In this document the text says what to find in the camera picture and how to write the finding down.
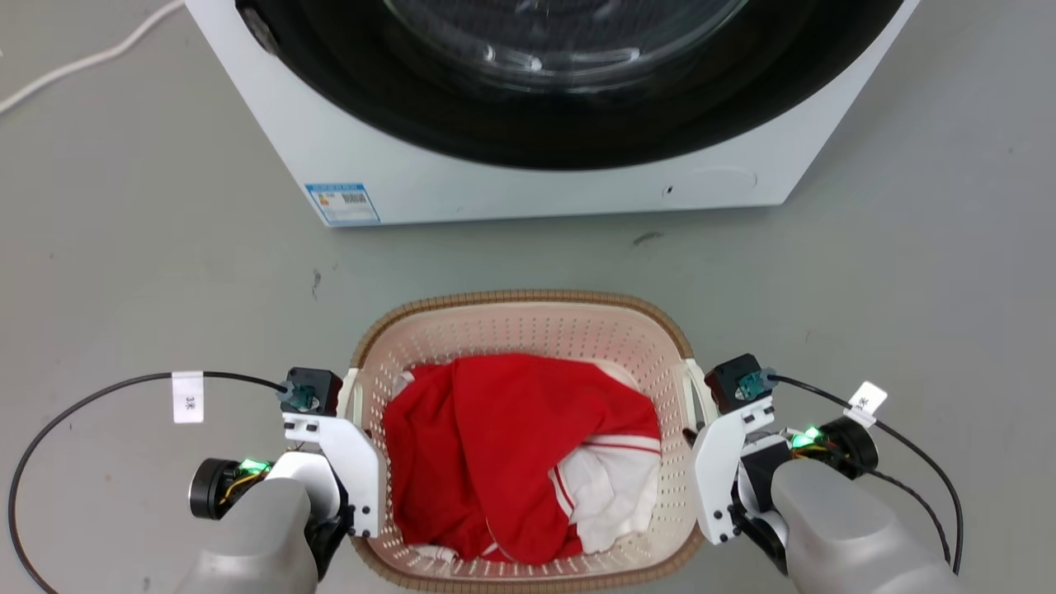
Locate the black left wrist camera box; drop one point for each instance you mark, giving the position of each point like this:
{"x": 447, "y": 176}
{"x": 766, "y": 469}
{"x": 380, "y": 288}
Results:
{"x": 315, "y": 392}

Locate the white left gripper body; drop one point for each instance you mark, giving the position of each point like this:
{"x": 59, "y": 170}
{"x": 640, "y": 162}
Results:
{"x": 309, "y": 474}

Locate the white left camera mount bracket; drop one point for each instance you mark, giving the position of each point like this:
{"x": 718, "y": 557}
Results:
{"x": 355, "y": 470}

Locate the white right camera mount bracket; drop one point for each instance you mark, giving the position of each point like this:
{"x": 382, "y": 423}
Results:
{"x": 714, "y": 470}

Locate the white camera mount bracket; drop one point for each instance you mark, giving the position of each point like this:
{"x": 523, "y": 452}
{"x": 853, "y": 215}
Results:
{"x": 355, "y": 470}
{"x": 714, "y": 470}

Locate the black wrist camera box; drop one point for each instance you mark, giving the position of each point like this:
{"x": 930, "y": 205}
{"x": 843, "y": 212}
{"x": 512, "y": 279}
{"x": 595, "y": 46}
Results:
{"x": 734, "y": 381}
{"x": 315, "y": 392}

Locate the blue white energy label sticker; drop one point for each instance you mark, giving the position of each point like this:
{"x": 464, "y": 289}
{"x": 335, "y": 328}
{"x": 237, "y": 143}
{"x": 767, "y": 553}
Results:
{"x": 342, "y": 204}

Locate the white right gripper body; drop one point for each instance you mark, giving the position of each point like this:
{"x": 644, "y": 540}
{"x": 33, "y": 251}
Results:
{"x": 755, "y": 483}

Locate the beige perforated laundry basket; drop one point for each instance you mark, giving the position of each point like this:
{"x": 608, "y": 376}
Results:
{"x": 528, "y": 330}

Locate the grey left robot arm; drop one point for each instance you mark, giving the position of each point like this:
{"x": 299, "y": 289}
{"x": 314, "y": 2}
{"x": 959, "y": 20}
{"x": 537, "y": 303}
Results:
{"x": 256, "y": 536}

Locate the white garment with red stripes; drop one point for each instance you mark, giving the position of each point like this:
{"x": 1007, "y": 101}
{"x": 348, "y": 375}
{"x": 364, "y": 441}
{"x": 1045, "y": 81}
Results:
{"x": 610, "y": 495}

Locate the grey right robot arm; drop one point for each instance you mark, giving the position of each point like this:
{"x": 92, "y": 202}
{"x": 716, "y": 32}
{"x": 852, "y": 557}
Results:
{"x": 850, "y": 528}

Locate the black round washer door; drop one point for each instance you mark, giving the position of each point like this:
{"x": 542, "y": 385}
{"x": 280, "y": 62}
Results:
{"x": 412, "y": 120}

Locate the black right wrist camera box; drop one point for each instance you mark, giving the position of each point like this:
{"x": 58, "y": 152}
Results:
{"x": 734, "y": 381}

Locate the white front-load washing machine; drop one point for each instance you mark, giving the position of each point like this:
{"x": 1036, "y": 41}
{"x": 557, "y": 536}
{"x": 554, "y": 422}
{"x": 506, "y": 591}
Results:
{"x": 495, "y": 194}

